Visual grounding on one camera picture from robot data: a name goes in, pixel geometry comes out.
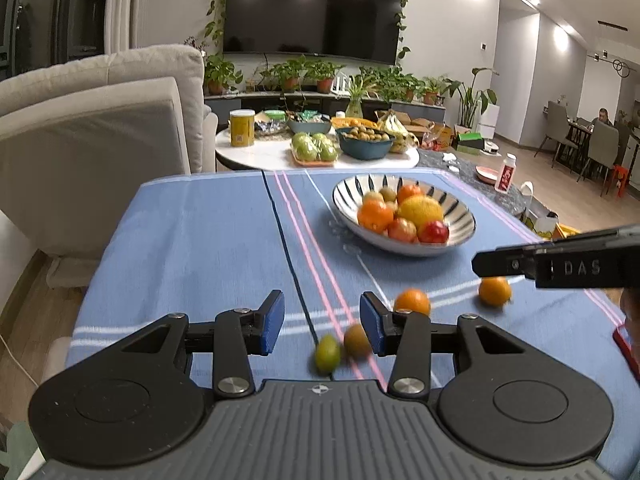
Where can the dark teal fruit bowl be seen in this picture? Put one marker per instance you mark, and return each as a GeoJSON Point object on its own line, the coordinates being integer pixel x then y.
{"type": "Point", "coordinates": [363, 146]}

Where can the red apple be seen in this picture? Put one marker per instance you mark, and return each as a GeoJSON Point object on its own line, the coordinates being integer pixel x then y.
{"type": "Point", "coordinates": [433, 232]}

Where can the brown kiwi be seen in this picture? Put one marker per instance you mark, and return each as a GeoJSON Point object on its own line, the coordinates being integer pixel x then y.
{"type": "Point", "coordinates": [356, 343]}

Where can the bunch of bananas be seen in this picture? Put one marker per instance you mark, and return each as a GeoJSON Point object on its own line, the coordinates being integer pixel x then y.
{"type": "Point", "coordinates": [402, 138]}

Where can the large leafy floor plant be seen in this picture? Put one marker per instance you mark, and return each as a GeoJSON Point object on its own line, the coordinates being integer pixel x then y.
{"type": "Point", "coordinates": [473, 101]}

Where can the beige sofa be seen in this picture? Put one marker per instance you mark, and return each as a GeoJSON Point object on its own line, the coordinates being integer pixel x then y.
{"type": "Point", "coordinates": [78, 139]}

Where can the large yellow orange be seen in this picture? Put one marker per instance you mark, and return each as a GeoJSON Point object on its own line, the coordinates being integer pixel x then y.
{"type": "Point", "coordinates": [420, 209]}

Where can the orange plastic box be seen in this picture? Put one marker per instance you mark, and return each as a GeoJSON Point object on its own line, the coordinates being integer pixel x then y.
{"type": "Point", "coordinates": [561, 232]}

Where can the person's right hand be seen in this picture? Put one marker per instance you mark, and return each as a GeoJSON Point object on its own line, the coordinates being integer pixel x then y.
{"type": "Point", "coordinates": [630, 304]}

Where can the black wall television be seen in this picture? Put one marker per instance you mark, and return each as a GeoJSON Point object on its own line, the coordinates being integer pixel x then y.
{"type": "Point", "coordinates": [366, 30]}

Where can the blue striped tablecloth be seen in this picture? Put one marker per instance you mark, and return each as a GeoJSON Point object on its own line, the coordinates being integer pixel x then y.
{"type": "Point", "coordinates": [207, 244]}

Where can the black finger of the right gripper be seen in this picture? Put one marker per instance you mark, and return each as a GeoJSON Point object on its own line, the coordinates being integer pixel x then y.
{"type": "Point", "coordinates": [506, 261]}

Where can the small orange mandarin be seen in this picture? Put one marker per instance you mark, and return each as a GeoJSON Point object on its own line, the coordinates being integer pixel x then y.
{"type": "Point", "coordinates": [413, 300]}

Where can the grey dining chair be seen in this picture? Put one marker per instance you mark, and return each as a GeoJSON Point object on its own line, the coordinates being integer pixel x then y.
{"type": "Point", "coordinates": [602, 149]}

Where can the white bottle red label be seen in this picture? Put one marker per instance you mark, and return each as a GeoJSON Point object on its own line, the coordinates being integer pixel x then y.
{"type": "Point", "coordinates": [506, 174]}

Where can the yellow canister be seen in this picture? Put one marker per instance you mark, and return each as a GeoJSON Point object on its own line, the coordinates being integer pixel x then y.
{"type": "Point", "coordinates": [242, 128]}

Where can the brown kiwi fruit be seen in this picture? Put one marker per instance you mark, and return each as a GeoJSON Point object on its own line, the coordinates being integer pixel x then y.
{"type": "Point", "coordinates": [388, 193]}

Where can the tray of green apples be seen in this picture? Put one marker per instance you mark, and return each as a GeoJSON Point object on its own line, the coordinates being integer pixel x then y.
{"type": "Point", "coordinates": [314, 150]}

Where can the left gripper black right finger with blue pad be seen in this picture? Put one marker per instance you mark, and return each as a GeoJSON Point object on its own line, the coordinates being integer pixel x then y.
{"type": "Point", "coordinates": [407, 337]}

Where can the striped white ceramic bowl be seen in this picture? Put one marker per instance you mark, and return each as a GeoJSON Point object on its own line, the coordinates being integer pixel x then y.
{"type": "Point", "coordinates": [401, 236]}

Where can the small green lime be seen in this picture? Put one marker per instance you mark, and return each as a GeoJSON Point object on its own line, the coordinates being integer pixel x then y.
{"type": "Point", "coordinates": [328, 355]}

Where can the seated person in background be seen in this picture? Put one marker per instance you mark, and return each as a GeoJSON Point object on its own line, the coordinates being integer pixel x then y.
{"type": "Point", "coordinates": [602, 117]}

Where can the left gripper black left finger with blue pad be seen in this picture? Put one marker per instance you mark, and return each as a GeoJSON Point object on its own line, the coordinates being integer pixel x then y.
{"type": "Point", "coordinates": [240, 333]}

